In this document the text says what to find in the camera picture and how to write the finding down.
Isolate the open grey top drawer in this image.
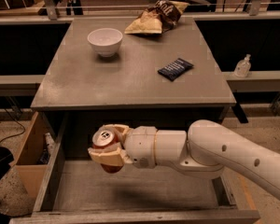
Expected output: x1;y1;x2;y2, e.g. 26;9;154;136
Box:
9;113;259;224

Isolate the white ceramic bowl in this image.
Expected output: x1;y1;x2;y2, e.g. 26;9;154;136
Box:
87;28;123;57

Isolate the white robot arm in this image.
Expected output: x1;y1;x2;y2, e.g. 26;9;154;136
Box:
88;119;280;201

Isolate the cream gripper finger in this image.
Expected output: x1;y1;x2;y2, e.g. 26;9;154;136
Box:
99;124;130;143
88;142;133;166

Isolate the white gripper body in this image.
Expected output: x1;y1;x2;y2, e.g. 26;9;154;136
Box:
124;126;157;169

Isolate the clear hand sanitizer bottle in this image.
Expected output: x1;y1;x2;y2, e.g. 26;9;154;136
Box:
234;54;251;77

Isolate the black cable on floor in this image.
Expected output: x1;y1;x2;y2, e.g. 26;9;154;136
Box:
0;107;26;147

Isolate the grey cabinet with top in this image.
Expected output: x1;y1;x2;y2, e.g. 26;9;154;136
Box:
31;16;236;144

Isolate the cardboard box on floor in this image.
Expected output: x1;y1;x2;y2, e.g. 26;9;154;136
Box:
13;112;49;199

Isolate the grey bench shelf rail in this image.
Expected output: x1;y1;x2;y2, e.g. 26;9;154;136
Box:
0;75;44;96

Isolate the brown yellow chip bag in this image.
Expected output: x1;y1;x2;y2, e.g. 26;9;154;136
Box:
124;0;189;35

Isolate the red coke can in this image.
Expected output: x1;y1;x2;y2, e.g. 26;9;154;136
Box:
92;127;122;174

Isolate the dark blue snack packet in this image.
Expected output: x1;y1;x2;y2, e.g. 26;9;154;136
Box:
158;58;194;81

